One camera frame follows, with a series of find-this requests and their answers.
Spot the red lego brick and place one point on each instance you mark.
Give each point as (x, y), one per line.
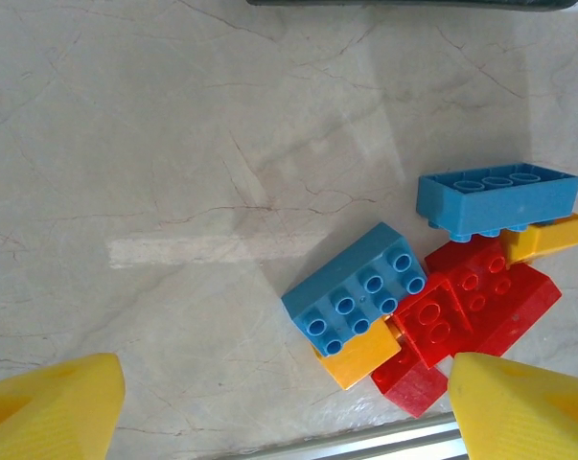
(427, 321)
(413, 390)
(518, 306)

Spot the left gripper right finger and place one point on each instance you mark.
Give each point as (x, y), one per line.
(523, 417)

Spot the aluminium mounting rail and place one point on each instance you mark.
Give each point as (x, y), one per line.
(365, 443)

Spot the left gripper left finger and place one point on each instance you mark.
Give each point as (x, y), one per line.
(44, 417)

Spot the yellow lego brick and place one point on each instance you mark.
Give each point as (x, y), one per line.
(547, 239)
(360, 359)

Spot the blue lego brick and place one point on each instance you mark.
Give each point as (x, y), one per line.
(346, 278)
(509, 206)

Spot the black plastic bin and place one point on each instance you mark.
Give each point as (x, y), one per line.
(413, 3)

